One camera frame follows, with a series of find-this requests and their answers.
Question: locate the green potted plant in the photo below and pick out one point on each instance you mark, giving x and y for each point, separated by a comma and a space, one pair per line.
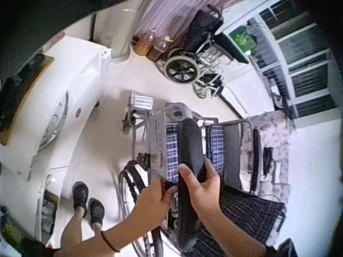
241, 37

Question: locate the black seat wheelchair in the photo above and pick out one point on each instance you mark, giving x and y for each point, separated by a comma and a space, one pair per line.
198, 34

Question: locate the person's right hand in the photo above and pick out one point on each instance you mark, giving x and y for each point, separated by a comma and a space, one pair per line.
206, 195

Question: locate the clear glass jar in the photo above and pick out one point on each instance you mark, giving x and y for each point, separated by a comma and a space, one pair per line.
161, 45

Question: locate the person's left hand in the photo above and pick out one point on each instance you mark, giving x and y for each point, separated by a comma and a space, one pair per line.
151, 203

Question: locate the person's legs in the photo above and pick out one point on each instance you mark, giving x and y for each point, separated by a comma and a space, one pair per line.
80, 203

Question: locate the brown glass jar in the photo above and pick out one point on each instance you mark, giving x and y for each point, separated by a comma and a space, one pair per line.
144, 42

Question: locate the white washing machine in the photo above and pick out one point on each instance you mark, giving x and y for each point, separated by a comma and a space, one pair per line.
67, 88

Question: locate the patterned grey cloth sofa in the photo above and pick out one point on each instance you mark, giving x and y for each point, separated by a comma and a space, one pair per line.
276, 134

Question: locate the person's left fingers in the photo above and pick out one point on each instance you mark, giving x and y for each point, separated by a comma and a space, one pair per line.
168, 194

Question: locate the purple striped curtain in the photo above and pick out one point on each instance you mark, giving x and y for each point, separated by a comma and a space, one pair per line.
166, 14

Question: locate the white window grille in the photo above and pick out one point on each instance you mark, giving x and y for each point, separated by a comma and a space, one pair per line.
300, 61

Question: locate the white low cabinet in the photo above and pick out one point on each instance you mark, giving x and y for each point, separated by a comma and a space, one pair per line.
49, 198

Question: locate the white round pillar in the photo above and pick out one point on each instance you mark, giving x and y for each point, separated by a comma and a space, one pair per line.
120, 29

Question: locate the wooden board with black items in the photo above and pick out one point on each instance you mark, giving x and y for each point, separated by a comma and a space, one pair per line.
18, 91

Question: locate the checked seat wheelchair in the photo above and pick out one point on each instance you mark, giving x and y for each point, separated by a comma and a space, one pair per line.
227, 150

